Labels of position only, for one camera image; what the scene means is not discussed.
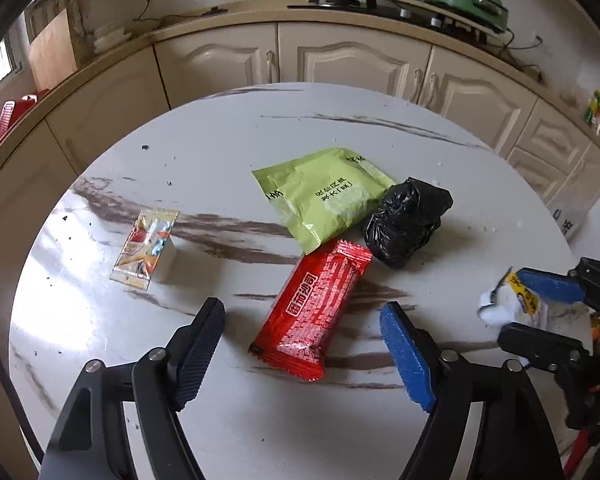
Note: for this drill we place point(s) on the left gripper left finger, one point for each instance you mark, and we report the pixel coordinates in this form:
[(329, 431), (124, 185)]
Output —
[(191, 349)]

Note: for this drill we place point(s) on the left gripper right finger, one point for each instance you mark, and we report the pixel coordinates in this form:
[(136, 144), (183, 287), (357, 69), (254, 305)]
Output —
[(408, 352)]

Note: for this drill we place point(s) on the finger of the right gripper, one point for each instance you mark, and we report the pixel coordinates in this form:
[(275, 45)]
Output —
[(552, 287), (542, 349)]

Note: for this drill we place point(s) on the white yellow snack packet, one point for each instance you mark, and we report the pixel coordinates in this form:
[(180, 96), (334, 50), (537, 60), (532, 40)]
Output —
[(510, 301)]

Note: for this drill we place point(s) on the red snack bar wrapper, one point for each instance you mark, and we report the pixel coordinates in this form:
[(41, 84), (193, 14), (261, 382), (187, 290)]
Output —
[(297, 332)]

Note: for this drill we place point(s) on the strawberry jelly stick packet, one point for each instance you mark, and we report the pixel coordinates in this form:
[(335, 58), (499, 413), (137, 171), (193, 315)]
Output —
[(148, 252)]

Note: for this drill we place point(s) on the black plastic bag ball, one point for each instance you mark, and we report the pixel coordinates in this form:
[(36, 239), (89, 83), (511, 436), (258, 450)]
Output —
[(404, 221)]

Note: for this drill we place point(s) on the light green snack packet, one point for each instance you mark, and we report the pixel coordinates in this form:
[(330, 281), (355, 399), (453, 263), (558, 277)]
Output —
[(321, 195)]

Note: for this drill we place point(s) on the lower cream base cabinets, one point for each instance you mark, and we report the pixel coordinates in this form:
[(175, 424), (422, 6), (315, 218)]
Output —
[(94, 108)]

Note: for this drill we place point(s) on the red plastic basket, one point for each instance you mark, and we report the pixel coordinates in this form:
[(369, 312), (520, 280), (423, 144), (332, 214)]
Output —
[(13, 110)]

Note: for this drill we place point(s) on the stacked white bowls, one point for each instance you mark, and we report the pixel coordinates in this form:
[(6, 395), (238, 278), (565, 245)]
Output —
[(109, 36)]

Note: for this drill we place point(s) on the wooden cutting board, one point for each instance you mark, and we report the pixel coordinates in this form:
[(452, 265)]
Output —
[(54, 53)]

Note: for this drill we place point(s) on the black gas stove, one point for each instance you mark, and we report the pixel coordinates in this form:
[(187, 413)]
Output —
[(408, 11)]

